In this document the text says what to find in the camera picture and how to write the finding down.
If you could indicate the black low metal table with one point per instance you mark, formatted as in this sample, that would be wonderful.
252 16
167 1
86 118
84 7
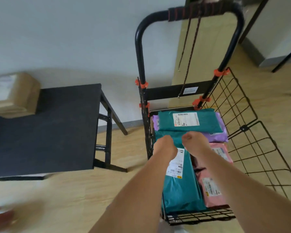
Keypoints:
51 131

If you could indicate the person's beige trousers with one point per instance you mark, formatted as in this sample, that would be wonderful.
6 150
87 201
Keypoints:
172 229

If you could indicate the person's left forearm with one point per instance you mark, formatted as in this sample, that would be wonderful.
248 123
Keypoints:
140 198

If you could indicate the person's left hand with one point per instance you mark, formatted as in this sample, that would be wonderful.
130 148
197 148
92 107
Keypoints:
165 148

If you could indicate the purple mailer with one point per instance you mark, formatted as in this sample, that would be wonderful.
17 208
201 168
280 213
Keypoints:
222 135
155 122

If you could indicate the person's right forearm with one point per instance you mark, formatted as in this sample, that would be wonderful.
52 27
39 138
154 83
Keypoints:
252 196

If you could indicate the teal package yellow-corner label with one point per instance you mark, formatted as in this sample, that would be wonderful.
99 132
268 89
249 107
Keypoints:
182 194

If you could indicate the dark brown door frame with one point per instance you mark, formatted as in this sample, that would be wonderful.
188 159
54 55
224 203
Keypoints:
254 19

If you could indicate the small brown cardboard box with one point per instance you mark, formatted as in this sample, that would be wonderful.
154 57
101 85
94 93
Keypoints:
19 94

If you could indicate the person's right hand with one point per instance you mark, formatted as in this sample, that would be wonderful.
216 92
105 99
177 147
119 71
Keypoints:
196 144

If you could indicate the beige cabinet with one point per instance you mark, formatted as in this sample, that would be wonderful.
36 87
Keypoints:
213 46

